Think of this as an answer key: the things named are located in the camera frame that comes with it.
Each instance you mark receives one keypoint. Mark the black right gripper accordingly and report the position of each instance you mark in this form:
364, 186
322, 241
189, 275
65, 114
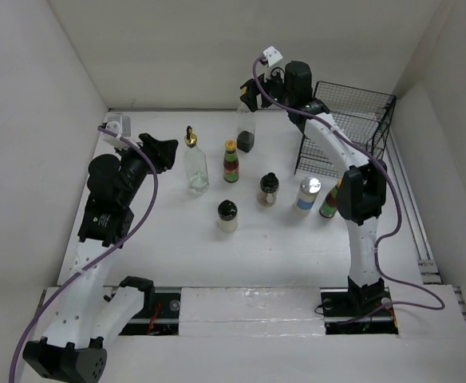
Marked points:
250, 96

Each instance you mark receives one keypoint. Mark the black wire rack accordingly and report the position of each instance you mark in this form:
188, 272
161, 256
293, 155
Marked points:
365, 116

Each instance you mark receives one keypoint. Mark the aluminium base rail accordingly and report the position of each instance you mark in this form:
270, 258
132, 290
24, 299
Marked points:
228, 312

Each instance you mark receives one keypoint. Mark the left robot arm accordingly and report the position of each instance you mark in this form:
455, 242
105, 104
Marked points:
74, 346

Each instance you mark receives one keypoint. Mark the brown spice jar black cap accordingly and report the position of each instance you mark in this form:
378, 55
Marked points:
268, 189

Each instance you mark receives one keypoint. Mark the yellow cap sauce bottle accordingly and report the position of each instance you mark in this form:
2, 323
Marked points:
230, 162
328, 207

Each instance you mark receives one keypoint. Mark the glass oil bottle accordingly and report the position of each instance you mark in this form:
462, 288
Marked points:
195, 163
246, 124

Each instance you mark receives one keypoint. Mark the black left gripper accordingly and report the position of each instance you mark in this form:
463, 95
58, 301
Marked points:
162, 151

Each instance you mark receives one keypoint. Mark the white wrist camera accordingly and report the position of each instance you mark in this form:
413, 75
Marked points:
117, 126
271, 57

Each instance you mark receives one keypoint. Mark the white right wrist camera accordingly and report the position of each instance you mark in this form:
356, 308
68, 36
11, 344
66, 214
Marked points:
271, 57

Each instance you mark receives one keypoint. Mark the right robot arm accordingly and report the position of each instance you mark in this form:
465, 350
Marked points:
362, 192

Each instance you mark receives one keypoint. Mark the white spice jar black cap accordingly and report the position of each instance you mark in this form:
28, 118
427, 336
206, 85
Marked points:
227, 216

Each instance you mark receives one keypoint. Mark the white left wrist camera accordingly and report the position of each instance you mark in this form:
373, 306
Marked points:
117, 126

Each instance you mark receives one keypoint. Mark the blue label silver cap jar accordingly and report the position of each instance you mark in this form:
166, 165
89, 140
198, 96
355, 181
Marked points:
307, 194

